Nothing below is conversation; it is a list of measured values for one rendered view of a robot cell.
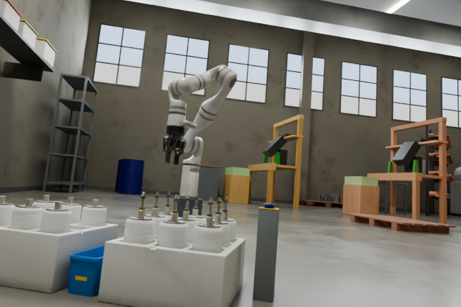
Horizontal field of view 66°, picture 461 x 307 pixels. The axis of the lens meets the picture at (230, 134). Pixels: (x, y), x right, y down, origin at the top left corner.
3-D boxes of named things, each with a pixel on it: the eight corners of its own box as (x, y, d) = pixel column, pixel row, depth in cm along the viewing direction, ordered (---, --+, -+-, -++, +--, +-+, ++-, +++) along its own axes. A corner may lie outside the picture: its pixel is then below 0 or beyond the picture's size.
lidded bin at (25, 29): (5, 47, 444) (8, 29, 447) (36, 51, 451) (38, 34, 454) (-10, 33, 403) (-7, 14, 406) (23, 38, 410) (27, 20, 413)
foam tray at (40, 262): (33, 257, 157) (40, 216, 160) (113, 267, 150) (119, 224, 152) (-50, 277, 119) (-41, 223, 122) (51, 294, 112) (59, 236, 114)
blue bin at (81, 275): (111, 272, 142) (115, 241, 144) (136, 275, 140) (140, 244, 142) (62, 293, 113) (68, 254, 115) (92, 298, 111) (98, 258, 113)
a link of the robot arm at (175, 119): (186, 125, 139) (188, 109, 140) (162, 125, 143) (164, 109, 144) (197, 129, 147) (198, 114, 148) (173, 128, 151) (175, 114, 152)
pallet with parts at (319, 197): (335, 207, 1009) (335, 194, 1013) (350, 209, 928) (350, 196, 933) (296, 203, 986) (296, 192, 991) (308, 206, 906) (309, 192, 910)
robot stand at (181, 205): (168, 253, 187) (173, 196, 191) (194, 254, 190) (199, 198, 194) (169, 259, 173) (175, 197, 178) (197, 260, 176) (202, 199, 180)
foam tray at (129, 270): (149, 273, 146) (154, 228, 149) (242, 286, 138) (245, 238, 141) (97, 301, 108) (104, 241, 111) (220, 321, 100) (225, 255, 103)
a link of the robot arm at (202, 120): (197, 103, 180) (213, 107, 186) (177, 144, 191) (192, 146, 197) (204, 113, 174) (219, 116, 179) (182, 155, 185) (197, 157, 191)
